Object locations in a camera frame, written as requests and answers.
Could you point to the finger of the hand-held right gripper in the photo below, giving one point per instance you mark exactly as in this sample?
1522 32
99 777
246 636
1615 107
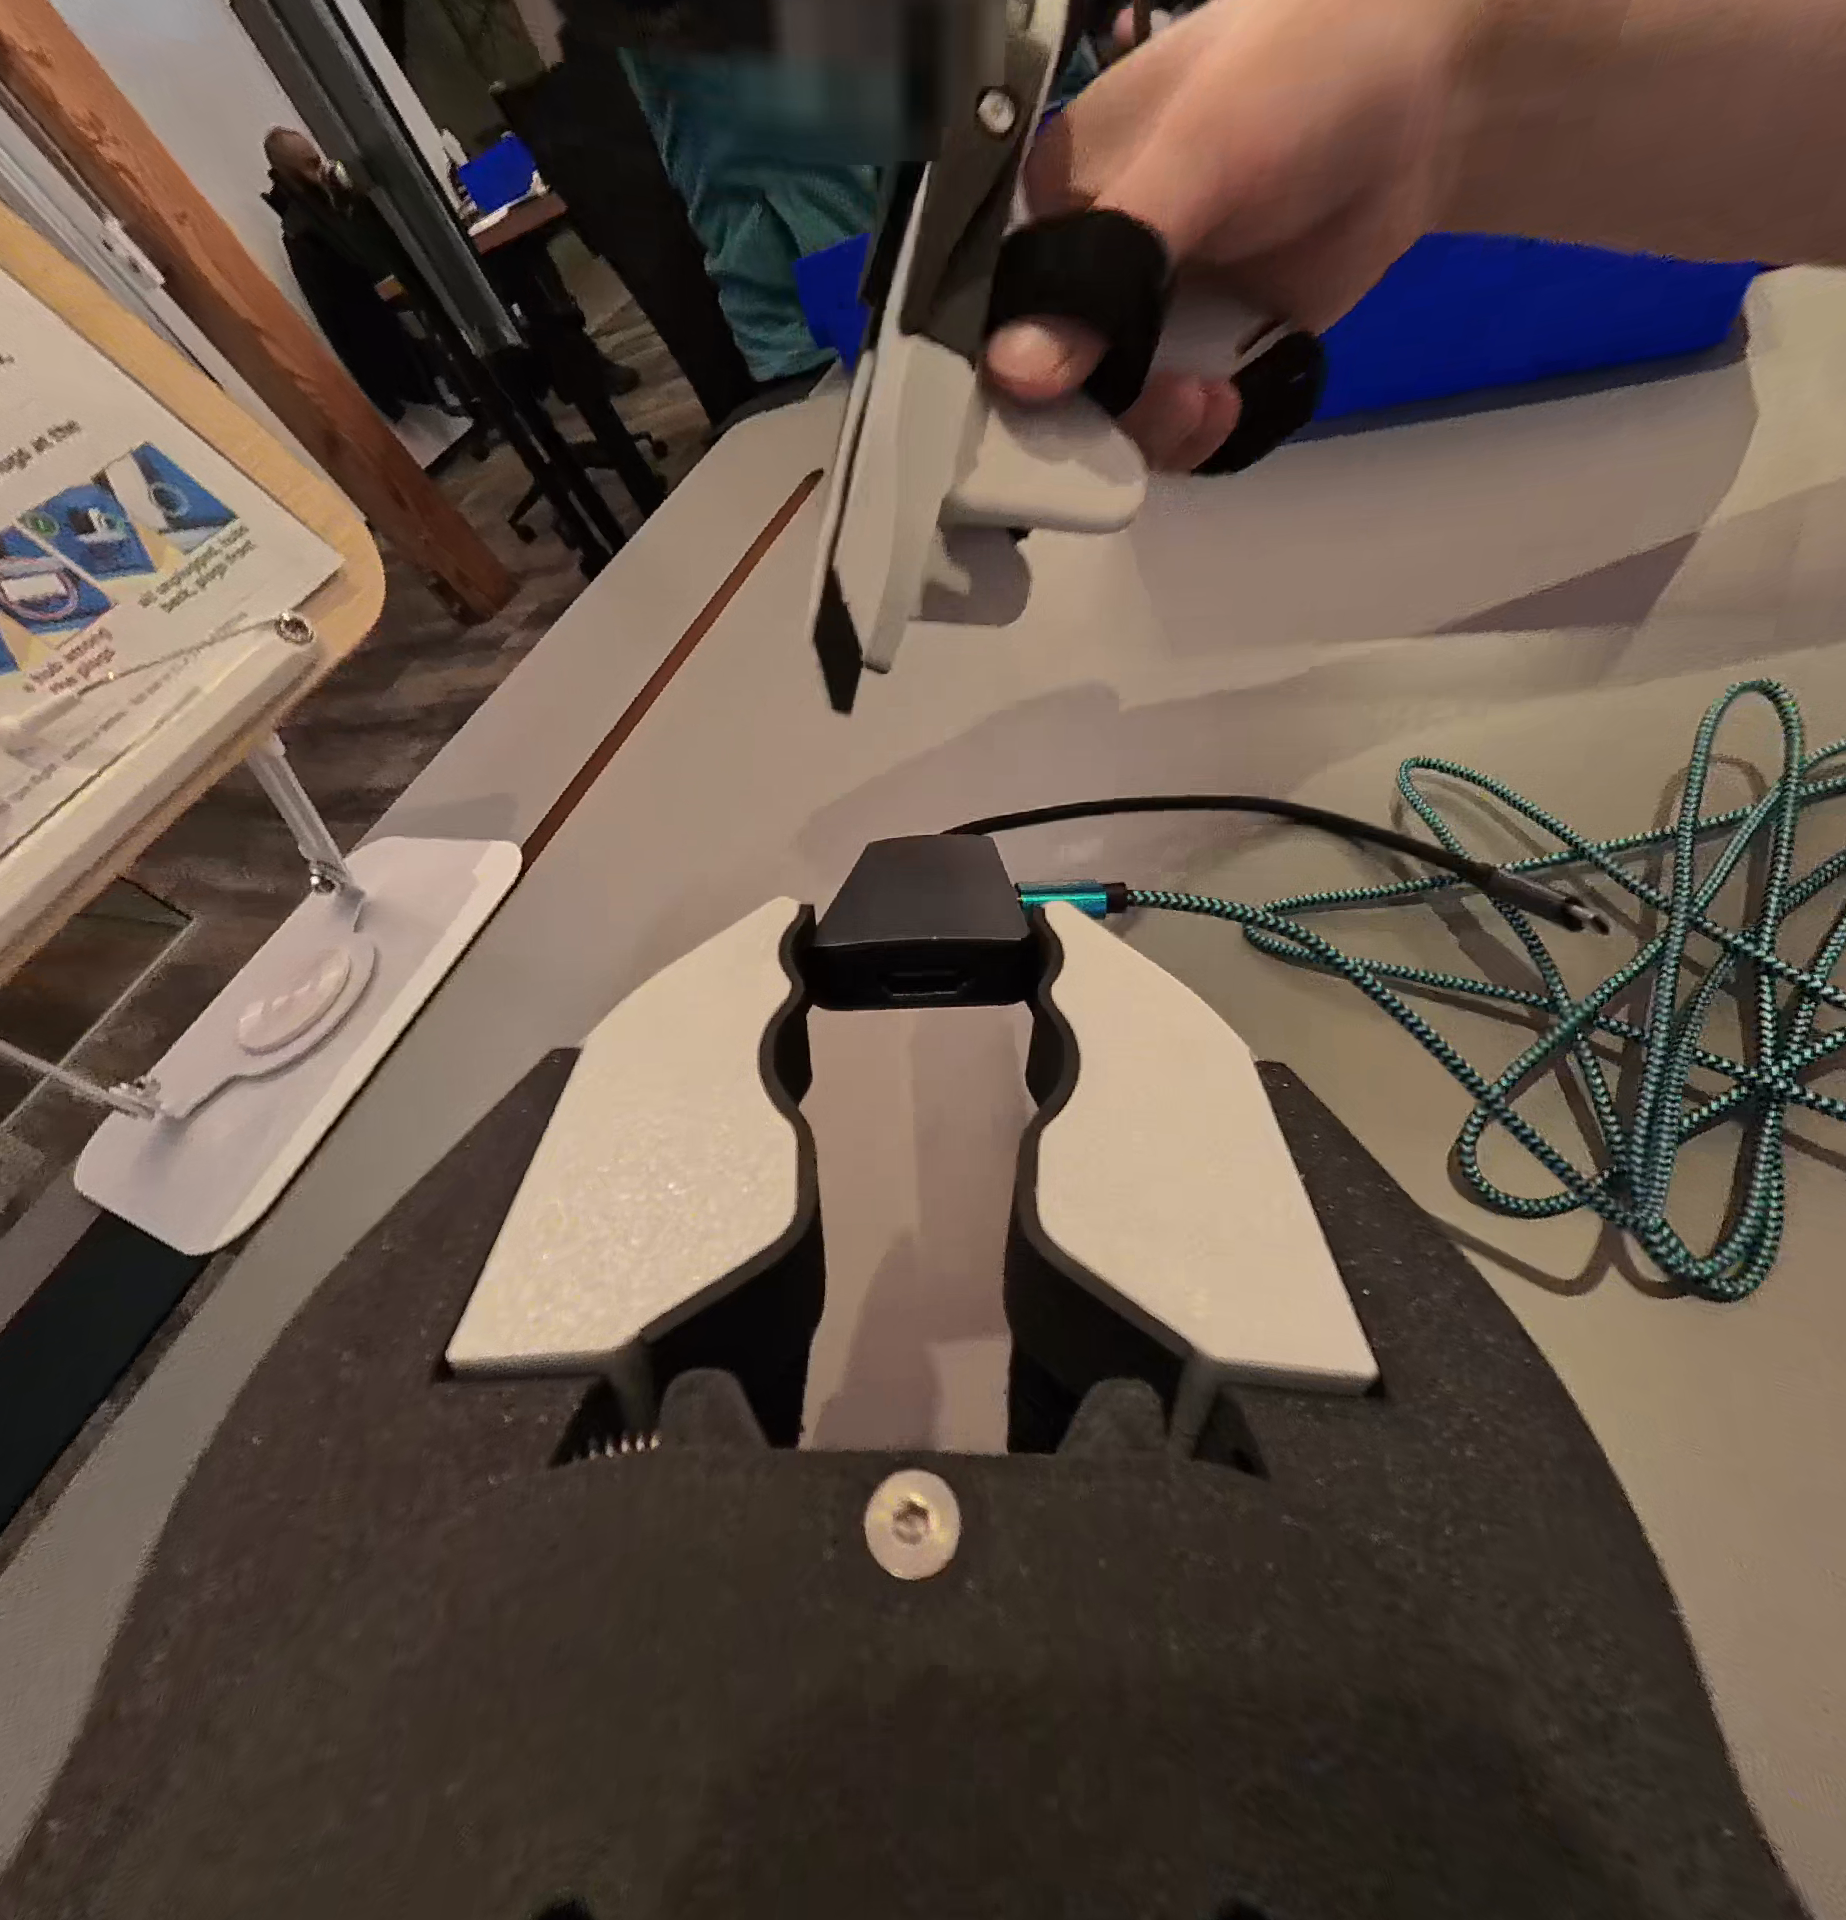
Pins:
909 480
840 644

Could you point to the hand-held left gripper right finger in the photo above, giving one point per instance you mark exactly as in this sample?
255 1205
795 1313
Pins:
1179 1214

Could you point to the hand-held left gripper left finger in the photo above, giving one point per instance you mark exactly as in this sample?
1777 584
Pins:
653 1200

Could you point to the wide grey usb hub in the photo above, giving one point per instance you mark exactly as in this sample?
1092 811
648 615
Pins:
916 900

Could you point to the blue plastic bin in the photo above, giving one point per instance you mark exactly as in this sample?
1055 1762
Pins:
1538 331

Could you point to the person's right forearm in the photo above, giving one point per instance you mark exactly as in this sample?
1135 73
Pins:
1689 121

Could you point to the person's right hand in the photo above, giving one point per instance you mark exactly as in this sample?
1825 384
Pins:
1313 150

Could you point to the black office chair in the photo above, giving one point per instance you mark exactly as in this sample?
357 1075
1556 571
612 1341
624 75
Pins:
622 451

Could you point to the black mesh chair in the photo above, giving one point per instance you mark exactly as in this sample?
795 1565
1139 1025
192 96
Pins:
608 181

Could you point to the wooden document stand white base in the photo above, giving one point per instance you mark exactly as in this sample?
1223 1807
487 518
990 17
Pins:
399 931

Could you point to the dark furniture legs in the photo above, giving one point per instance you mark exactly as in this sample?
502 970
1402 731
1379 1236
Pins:
527 375

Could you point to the brown wooden desk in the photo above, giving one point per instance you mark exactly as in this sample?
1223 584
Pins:
518 223

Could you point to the small blue box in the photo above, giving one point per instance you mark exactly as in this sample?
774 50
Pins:
499 172

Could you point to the glass floor partition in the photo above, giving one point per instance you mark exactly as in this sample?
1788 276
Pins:
53 1051

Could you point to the printed instruction sheet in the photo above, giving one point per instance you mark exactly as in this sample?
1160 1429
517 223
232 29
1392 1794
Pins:
113 524

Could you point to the wooden post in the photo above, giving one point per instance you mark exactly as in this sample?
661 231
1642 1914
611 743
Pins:
232 301

